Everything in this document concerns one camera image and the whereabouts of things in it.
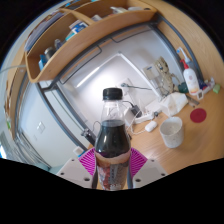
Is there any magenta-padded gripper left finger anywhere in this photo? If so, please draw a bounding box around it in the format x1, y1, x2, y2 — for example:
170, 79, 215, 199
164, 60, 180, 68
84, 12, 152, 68
56, 147, 99, 189

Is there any white desk lamp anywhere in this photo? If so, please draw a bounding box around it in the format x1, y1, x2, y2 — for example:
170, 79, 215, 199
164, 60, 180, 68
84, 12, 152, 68
74, 51, 161, 101

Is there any white power strip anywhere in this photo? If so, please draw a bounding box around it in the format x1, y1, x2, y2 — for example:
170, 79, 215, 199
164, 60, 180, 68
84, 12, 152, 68
134, 111, 159, 125

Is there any dark drink bottle black cap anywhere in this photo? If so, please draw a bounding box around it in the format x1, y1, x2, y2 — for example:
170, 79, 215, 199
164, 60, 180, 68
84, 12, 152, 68
94, 87, 132, 192

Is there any small white oval case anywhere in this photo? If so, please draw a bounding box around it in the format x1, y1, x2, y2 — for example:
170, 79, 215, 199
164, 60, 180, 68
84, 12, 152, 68
144, 120, 158, 133

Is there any white speckled mug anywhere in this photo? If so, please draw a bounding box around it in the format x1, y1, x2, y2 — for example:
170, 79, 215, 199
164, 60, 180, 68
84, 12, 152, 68
159, 116, 184, 149

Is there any white lotion bottle red pump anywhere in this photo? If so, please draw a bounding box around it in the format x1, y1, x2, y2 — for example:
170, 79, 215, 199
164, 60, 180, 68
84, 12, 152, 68
179, 59, 201, 96

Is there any small pink white box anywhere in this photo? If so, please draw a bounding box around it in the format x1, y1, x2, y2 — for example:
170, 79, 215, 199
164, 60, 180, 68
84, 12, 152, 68
204, 78, 216, 93

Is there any wooden shelf unit with items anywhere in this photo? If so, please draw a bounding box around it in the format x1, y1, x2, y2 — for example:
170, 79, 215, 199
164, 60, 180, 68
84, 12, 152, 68
23, 0, 158, 84

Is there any white tissue pack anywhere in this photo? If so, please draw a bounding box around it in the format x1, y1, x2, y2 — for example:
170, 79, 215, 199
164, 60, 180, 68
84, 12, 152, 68
159, 92, 189, 117

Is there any flat round red coaster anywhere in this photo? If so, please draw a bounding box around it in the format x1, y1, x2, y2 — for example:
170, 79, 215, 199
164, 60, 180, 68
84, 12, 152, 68
189, 107, 208, 124

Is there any white wall box blue label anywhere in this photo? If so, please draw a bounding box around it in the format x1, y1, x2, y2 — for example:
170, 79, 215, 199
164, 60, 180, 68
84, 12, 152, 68
143, 64, 159, 81

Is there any small white desk thermometer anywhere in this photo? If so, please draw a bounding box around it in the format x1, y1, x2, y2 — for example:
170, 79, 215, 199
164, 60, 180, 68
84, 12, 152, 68
194, 89, 205, 101

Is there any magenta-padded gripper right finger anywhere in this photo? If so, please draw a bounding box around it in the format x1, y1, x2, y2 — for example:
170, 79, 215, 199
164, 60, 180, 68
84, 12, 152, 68
126, 147, 168, 189

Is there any black charger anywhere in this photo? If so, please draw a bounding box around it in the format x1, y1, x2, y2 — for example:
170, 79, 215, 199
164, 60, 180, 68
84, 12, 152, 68
130, 104, 143, 117

